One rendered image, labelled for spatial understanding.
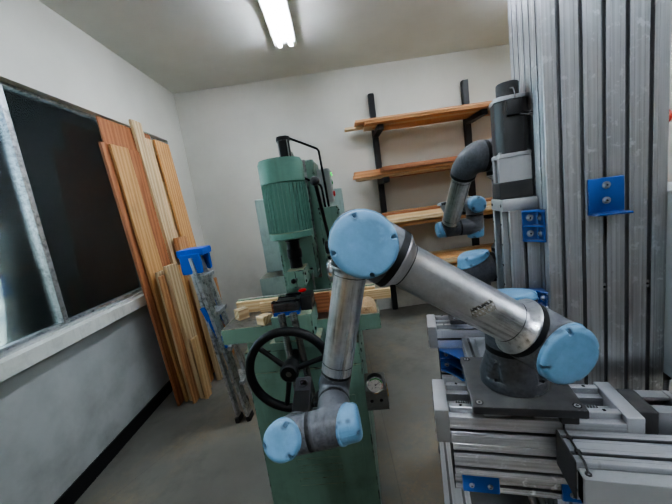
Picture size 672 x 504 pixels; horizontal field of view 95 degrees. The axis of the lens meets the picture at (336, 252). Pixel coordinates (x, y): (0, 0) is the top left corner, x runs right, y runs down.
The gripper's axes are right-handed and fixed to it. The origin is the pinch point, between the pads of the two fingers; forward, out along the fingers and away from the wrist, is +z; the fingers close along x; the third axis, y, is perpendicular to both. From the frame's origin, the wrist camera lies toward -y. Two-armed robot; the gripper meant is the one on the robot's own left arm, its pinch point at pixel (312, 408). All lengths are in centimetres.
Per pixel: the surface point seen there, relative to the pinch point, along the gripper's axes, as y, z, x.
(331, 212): -77, 21, 9
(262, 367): -13.8, 19.5, -22.4
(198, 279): -69, 68, -79
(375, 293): -38, 23, 24
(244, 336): -25.1, 12.9, -27.1
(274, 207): -69, -3, -10
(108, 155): -156, 47, -138
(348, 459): 22.6, 40.5, 5.3
